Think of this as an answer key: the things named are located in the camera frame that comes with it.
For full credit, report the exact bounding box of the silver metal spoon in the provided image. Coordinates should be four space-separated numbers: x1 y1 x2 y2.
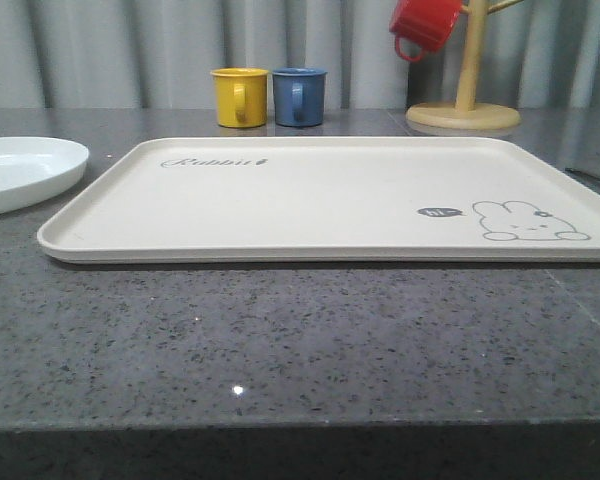
564 167 600 183

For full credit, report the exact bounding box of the white round plate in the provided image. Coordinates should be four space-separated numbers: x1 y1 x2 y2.
0 136 90 214

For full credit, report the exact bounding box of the cream rabbit print tray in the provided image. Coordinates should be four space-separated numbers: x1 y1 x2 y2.
37 137 600 263

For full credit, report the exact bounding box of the blue enamel mug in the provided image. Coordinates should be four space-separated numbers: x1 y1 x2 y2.
272 68 327 128

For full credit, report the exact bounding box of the yellow enamel mug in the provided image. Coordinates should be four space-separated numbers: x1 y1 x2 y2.
211 67 268 128

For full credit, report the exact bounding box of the wooden mug tree stand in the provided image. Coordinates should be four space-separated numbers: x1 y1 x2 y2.
406 0 521 130

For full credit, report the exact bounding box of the red enamel mug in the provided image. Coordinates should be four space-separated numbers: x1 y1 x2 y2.
389 0 464 62

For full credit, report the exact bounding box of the grey pleated curtain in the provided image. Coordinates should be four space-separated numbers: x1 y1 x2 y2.
0 1 600 109

